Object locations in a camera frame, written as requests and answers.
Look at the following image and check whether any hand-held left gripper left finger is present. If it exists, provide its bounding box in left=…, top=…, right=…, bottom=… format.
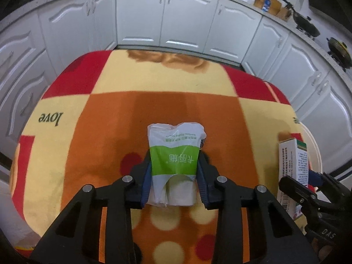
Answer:
left=29, top=151, right=152, bottom=264

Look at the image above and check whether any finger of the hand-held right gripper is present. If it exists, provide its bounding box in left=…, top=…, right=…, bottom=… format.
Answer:
left=279, top=175, right=317, bottom=213
left=307, top=169, right=339, bottom=196

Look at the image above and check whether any black frying pan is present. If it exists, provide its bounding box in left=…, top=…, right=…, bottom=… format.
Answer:
left=282, top=0, right=321, bottom=38

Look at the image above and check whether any row of white cabinet doors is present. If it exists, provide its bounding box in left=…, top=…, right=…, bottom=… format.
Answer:
left=0, top=0, right=352, bottom=180

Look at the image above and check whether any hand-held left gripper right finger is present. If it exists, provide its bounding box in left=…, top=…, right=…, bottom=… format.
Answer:
left=196, top=150, right=321, bottom=264

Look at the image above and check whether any white green tissue packet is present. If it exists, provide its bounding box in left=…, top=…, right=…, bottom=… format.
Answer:
left=147, top=122, right=207, bottom=207

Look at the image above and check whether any wooden knife block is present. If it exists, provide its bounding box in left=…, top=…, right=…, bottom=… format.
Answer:
left=276, top=5, right=292, bottom=23

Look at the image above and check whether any speckled kitchen countertop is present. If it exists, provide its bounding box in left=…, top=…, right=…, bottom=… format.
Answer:
left=0, top=0, right=352, bottom=84

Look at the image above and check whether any red orange printed blanket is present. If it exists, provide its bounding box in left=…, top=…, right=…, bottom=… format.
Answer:
left=8, top=49, right=312, bottom=264

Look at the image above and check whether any white medicine box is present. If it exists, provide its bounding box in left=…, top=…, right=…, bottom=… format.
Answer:
left=276, top=138, right=310, bottom=221

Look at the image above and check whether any beige plastic bin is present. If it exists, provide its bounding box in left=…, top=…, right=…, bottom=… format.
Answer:
left=298, top=121, right=323, bottom=177

